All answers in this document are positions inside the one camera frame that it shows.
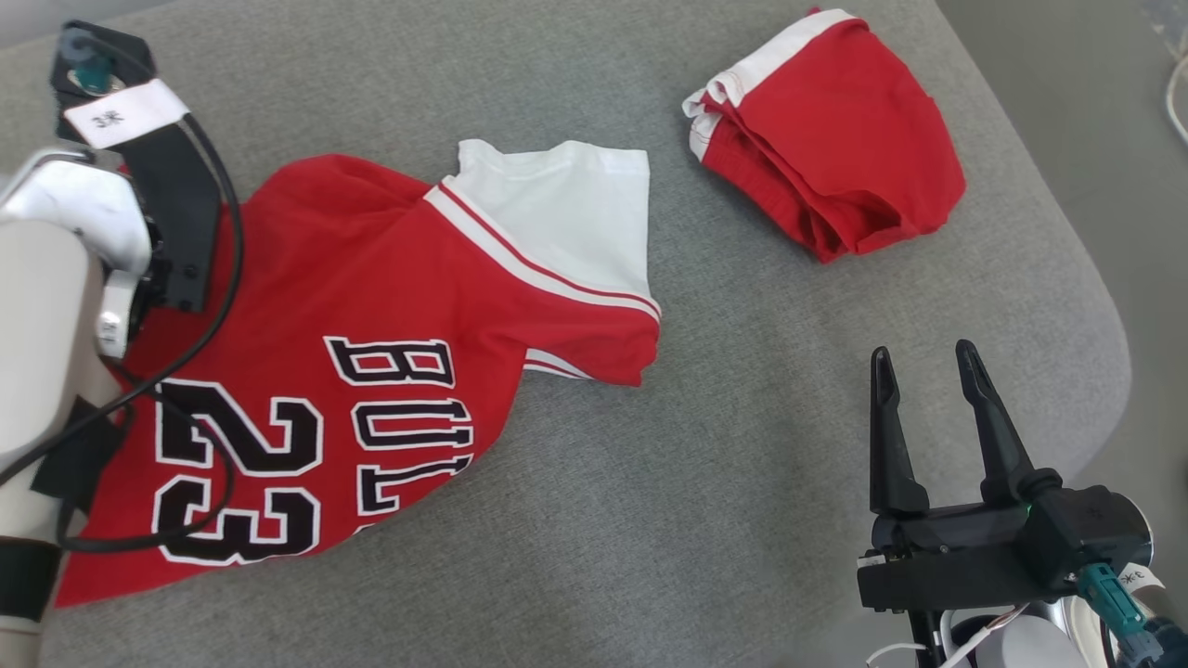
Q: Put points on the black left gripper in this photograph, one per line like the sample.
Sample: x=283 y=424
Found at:
x=186 y=223

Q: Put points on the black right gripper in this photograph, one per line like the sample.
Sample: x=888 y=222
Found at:
x=947 y=566

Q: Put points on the red jersey with white sleeves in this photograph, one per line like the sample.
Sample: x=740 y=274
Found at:
x=371 y=269

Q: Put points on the red shorts with white trim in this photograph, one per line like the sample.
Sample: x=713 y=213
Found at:
x=835 y=130

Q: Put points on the grey fabric sofa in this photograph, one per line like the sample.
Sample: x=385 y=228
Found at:
x=696 y=482

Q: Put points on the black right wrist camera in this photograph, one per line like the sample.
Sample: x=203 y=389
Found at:
x=1086 y=529

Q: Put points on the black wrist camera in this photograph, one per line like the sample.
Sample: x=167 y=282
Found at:
x=107 y=46
x=1086 y=529

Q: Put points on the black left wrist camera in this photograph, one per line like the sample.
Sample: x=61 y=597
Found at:
x=107 y=46

